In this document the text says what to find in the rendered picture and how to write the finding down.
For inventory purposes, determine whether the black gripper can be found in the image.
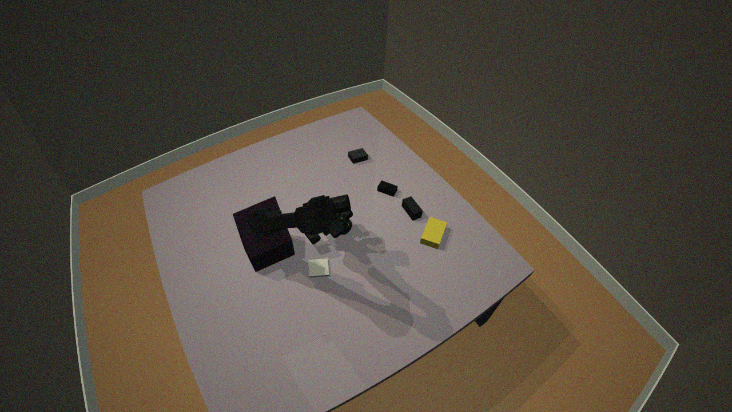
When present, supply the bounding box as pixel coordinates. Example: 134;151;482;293
305;211;353;244

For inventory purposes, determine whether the yellow rectangular block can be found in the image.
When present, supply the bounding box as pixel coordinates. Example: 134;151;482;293
420;217;447;249

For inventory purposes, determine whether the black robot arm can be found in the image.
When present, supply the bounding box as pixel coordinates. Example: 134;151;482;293
247;195;351;238

